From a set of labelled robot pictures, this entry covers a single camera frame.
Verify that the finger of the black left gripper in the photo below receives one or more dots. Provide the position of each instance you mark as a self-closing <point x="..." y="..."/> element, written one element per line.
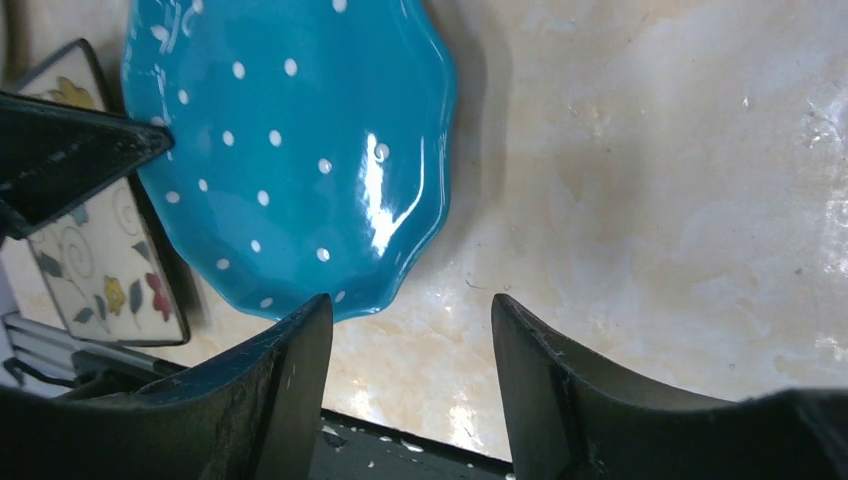
<point x="55" y="157"/>

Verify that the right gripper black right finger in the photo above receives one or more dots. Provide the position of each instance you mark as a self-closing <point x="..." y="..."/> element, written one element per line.
<point x="572" y="413"/>

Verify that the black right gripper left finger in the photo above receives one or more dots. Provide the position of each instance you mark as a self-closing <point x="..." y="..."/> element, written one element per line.
<point x="251" y="412"/>

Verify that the square floral ceramic plate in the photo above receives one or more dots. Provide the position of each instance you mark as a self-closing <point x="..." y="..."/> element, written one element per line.
<point x="96" y="272"/>

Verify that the blue polka dot plate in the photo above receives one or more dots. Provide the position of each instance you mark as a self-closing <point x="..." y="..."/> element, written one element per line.
<point x="311" y="146"/>

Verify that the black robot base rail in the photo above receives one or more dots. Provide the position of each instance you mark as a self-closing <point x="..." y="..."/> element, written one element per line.
<point x="47" y="361"/>

